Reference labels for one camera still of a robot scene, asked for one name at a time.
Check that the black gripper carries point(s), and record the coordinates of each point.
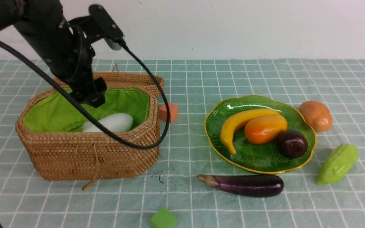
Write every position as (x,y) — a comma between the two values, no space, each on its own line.
(71,63)

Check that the white radish with leaves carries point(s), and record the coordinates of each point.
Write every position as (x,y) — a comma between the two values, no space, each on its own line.
(118,122)

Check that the yellow banana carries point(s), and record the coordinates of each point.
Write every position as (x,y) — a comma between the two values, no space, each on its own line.
(238,121)

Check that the orange mango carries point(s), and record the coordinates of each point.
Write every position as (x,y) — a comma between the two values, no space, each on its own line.
(265,129)

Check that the purple eggplant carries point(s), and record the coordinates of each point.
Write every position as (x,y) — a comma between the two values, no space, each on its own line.
(257,186)

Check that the dark purple mangosteen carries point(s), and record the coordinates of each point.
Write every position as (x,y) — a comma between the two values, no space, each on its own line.
(292,144)

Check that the brown potato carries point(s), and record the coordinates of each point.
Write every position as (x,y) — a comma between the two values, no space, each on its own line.
(317,115)

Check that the light green bitter gourd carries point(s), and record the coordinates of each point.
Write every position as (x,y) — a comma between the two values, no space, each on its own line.
(338,164)

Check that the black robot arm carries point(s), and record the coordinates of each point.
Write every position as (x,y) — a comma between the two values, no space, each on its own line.
(38,22)

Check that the woven wicker basket green lining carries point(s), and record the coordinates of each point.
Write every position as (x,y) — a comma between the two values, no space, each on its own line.
(50,130)

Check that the woven wicker basket lid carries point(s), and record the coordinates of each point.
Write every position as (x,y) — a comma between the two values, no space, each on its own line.
(116,79)

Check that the orange foam cube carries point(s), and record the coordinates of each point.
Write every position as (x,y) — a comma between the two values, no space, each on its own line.
(163,112)

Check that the green foam cube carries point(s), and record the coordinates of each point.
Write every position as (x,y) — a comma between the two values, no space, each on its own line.
(163,218)

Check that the green leaf-shaped glass plate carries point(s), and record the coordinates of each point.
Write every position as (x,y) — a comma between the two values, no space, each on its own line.
(265,158)

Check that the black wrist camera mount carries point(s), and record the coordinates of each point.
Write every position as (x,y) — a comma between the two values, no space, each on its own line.
(99,25)

